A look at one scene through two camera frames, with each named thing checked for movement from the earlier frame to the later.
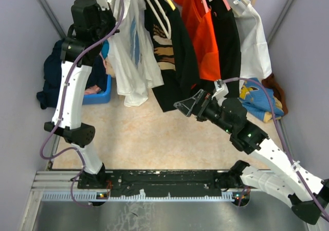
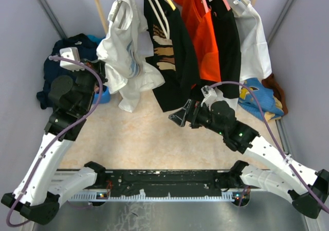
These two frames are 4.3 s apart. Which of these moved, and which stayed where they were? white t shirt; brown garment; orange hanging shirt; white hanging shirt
Moved: white t shirt
Stayed: white hanging shirt; orange hanging shirt; brown garment
